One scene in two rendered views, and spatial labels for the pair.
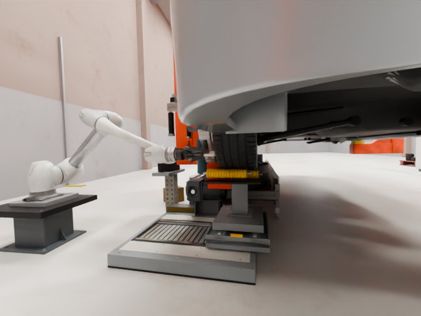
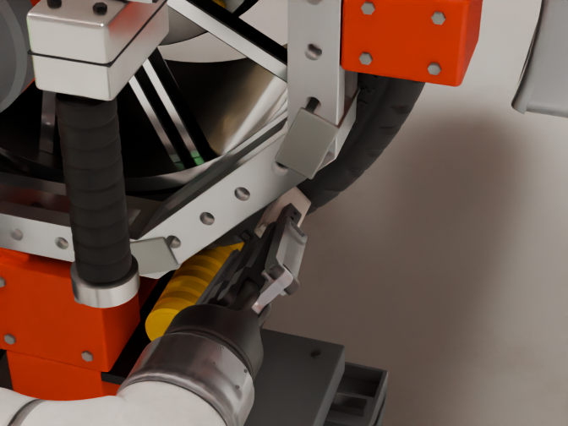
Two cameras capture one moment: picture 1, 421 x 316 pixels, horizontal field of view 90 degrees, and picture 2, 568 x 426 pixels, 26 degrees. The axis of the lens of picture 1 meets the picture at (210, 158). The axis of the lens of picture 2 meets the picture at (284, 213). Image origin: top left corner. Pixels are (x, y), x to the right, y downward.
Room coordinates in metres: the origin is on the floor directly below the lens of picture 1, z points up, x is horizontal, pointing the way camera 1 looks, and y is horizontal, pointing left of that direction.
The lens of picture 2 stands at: (1.16, 0.85, 1.26)
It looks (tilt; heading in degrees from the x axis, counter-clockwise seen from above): 36 degrees down; 274
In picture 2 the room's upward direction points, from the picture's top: straight up
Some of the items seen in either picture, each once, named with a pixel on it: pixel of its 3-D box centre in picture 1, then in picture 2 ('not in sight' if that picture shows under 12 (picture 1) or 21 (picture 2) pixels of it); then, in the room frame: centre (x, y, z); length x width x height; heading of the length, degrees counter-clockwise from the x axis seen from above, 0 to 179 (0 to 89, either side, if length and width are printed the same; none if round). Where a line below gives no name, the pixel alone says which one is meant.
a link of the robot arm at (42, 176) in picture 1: (42, 175); not in sight; (1.56, 1.25, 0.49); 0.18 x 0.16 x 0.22; 163
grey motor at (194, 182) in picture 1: (212, 197); not in sight; (1.76, 0.00, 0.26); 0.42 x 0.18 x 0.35; 77
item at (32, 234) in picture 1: (45, 221); not in sight; (1.55, 1.25, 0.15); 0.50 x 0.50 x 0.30; 81
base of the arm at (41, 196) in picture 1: (41, 194); not in sight; (1.53, 1.25, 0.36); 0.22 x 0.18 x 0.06; 168
